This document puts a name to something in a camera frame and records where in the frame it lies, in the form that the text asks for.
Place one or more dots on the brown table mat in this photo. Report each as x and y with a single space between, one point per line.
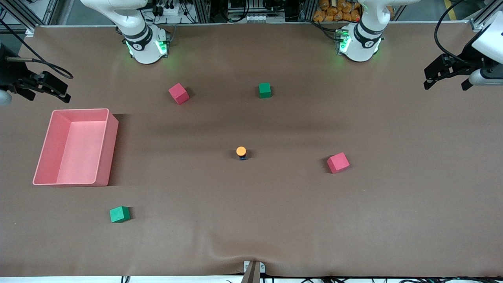
251 220

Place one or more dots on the white power strip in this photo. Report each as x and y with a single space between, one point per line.
169 9

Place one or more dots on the metal table edge clamp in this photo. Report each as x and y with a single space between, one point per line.
253 271

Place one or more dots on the pink foam cube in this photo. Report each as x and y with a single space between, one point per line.
338 162
178 93

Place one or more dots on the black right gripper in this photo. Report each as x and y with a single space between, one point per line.
8 72

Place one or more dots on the white terminal block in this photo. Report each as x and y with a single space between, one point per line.
258 18

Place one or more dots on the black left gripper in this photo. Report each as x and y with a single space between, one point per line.
466 57

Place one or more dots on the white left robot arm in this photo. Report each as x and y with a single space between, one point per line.
359 43

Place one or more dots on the green foam cube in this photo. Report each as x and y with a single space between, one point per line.
265 90
119 214

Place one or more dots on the orange packets pile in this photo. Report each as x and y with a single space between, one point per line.
336 11

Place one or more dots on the pink plastic bin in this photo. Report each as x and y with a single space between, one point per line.
78 145

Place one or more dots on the orange mushroom push button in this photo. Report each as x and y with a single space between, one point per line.
241 151

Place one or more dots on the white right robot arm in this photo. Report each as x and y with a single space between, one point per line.
143 47

